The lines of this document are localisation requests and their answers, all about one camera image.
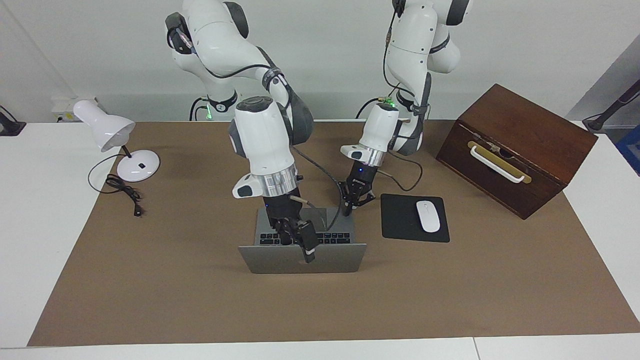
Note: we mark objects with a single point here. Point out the blue crate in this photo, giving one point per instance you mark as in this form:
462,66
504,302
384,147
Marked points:
631,150

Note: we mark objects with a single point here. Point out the grey apple laptop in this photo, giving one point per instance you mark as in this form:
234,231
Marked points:
280,260

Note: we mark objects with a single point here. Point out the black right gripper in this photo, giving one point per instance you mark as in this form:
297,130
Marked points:
280,207

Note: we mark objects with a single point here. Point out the brown table mat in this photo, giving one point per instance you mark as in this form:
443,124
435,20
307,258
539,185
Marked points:
200,300

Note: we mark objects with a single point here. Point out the white desk lamp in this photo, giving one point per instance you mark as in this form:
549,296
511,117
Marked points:
107,130

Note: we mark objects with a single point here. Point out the black tripod leg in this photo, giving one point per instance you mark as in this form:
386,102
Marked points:
612,105

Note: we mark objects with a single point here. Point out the black stand foot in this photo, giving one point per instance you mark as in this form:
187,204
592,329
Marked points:
10,125

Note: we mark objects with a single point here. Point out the dark brown wooden box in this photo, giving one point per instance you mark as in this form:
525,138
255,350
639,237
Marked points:
530,125

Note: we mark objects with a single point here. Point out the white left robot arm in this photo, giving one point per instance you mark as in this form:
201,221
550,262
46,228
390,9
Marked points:
382,125

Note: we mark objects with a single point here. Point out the white computer mouse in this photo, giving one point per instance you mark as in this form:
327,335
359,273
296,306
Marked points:
428,216

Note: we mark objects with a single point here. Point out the black mouse pad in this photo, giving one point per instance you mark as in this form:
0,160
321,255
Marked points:
400,220

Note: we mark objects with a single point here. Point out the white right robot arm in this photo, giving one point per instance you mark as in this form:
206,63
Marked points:
260,135

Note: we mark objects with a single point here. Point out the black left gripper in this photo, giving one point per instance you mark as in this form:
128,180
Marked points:
362,175

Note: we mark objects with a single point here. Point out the white power strip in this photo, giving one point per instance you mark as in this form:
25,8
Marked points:
65,105

